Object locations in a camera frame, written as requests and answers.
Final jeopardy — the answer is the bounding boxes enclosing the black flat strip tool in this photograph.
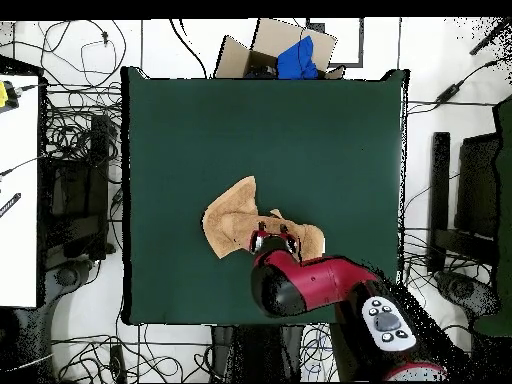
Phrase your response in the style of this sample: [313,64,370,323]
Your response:
[0,192,22,219]

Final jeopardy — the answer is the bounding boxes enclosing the dark square frame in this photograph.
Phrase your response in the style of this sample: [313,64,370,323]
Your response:
[306,17,365,68]

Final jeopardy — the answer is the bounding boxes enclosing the black rod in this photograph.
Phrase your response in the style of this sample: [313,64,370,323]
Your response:
[469,17,512,56]

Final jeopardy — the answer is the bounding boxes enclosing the dark green table cloth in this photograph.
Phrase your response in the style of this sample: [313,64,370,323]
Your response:
[120,65,410,326]

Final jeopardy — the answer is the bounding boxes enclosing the green cloth covered stand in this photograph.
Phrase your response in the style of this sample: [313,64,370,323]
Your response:
[473,95,512,337]

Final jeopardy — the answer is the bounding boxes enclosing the black upright bar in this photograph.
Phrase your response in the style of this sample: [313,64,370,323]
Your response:
[428,131,452,274]

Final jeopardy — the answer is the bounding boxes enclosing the grey pedestal leg with foot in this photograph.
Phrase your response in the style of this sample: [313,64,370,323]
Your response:
[39,258,103,373]
[434,270,501,321]

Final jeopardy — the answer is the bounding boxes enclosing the black equipment case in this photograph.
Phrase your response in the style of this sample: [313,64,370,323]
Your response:
[43,113,111,261]

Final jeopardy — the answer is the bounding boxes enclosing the black panel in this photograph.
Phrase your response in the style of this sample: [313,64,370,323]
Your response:
[454,133,501,241]

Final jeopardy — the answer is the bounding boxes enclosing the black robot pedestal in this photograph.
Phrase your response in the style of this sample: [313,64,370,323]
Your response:
[209,324,305,383]

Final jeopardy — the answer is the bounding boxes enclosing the yellow and black device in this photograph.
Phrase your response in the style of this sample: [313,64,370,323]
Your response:
[0,80,20,115]

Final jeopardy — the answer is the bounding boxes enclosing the white side table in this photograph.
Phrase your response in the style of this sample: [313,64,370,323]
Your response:
[0,73,41,309]

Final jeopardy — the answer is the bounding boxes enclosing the open cardboard box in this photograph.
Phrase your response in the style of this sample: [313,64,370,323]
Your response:
[213,17,346,80]

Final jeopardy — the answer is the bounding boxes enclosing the black power adapter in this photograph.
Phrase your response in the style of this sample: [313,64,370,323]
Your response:
[434,81,462,104]

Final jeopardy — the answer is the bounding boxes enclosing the tan terry towel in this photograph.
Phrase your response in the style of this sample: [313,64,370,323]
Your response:
[200,174,327,262]

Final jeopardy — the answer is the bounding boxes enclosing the blue cloth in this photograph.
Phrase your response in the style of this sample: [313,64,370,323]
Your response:
[276,35,320,80]

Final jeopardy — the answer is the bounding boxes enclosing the black power strip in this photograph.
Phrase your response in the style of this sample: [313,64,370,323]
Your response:
[109,344,128,383]

